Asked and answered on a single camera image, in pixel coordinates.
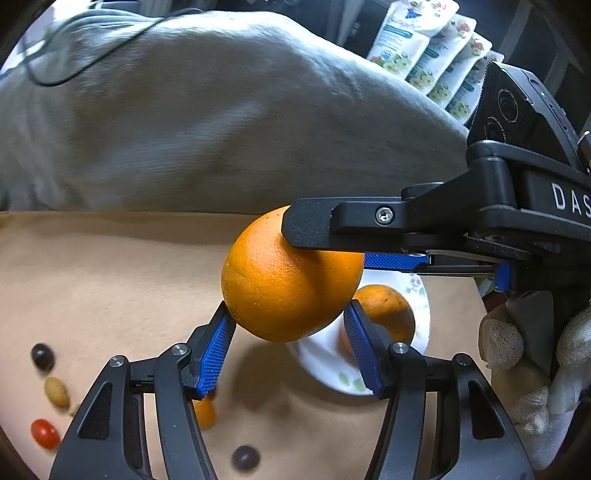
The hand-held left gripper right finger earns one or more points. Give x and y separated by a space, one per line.
364 350

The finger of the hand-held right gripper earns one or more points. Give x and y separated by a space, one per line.
314 226
392 262

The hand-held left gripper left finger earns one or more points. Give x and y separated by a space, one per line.
214 355

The speckled orange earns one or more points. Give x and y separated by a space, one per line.
388 314

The white floral plate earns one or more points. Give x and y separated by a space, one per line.
318 362

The small mandarin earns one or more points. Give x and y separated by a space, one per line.
206 414

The large smooth orange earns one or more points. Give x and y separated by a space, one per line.
277 286

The dark grape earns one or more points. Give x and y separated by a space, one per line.
244 458
43 357

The tan longan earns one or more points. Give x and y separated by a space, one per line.
56 392

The red cherry tomato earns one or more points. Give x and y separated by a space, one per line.
45 434

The person's right hand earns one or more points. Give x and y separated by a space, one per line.
501 341

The grey blanket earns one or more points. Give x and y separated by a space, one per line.
184 115

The row of white printed pouches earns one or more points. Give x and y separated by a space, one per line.
397 41

